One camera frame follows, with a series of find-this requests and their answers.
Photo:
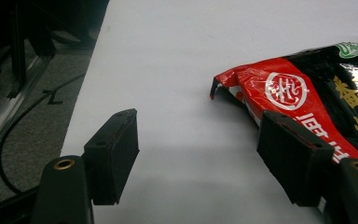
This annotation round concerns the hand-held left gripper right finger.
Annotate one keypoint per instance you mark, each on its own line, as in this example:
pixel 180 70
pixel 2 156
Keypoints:
pixel 292 158

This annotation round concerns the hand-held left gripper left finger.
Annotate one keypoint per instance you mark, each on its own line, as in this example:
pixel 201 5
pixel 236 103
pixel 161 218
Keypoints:
pixel 113 161

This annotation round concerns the red and black sauce packet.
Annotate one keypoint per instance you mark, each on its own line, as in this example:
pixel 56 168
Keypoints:
pixel 286 90

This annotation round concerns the metal frame rail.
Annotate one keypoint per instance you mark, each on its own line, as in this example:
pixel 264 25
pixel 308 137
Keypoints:
pixel 3 115

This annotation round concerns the dark metal stand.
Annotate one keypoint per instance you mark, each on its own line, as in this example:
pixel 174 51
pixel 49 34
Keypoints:
pixel 20 62

